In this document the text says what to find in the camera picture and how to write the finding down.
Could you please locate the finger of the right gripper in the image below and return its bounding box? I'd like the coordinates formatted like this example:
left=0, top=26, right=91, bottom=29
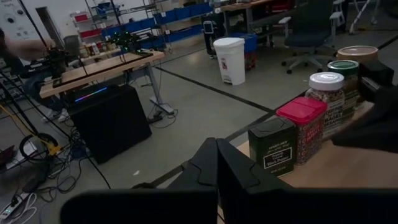
left=331, top=85, right=398, bottom=154

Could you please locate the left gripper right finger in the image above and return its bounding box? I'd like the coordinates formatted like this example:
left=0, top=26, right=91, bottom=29
left=216, top=138, right=398, bottom=224

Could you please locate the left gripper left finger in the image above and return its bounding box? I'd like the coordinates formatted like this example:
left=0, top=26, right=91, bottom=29
left=60, top=138, right=218, bottom=224

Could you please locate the tan-lid furikake jar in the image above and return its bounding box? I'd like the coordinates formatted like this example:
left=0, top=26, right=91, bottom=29
left=336, top=45, right=379, bottom=65

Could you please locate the green-lid oregano jar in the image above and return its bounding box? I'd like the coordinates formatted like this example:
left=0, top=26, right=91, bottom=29
left=326, top=60, right=361, bottom=125

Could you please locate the white-lid bagel seasoning jar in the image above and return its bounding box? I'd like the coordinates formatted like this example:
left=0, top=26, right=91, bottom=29
left=304, top=72, right=346, bottom=139

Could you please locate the black pepper tin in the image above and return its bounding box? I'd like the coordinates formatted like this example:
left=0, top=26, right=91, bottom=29
left=248, top=116, right=297, bottom=178

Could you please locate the red-lid smoked paprika tin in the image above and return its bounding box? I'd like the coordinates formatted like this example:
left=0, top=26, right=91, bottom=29
left=275, top=96, right=329, bottom=166

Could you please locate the black office chair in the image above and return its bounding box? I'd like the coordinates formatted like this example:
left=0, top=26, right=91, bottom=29
left=278, top=0, right=346, bottom=75

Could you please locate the black computer case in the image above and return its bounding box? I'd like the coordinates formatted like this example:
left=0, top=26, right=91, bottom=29
left=67, top=83, right=153, bottom=165

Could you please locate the white trash bin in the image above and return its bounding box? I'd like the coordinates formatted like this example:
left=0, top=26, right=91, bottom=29
left=213, top=37, right=246, bottom=86

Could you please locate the blue storage bin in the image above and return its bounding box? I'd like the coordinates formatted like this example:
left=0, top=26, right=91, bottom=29
left=157, top=2, right=214, bottom=25
left=102, top=18, right=156, bottom=37
left=228, top=32, right=259, bottom=71

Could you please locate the black device with screen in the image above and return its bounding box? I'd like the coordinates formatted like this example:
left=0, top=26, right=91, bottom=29
left=201, top=19, right=225, bottom=58

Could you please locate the wooden workbench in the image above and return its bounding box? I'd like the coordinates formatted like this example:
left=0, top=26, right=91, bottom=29
left=39, top=49, right=175, bottom=115
left=214, top=0, right=296, bottom=37

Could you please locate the white power strip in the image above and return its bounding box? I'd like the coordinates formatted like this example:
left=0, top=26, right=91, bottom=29
left=0, top=192, right=24, bottom=220

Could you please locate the person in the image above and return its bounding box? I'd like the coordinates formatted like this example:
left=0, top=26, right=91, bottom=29
left=0, top=27, right=72, bottom=124

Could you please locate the white board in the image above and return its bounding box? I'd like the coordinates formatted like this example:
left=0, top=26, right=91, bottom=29
left=0, top=0, right=41, bottom=40

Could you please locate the yellow cord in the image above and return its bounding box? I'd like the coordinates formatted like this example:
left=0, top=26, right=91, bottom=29
left=0, top=104, right=63, bottom=156

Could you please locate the white coiled cable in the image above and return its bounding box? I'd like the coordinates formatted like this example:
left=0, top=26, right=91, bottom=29
left=6, top=192, right=38, bottom=224

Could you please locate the black coiled cable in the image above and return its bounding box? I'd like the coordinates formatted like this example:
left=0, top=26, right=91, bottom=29
left=19, top=133, right=59, bottom=162

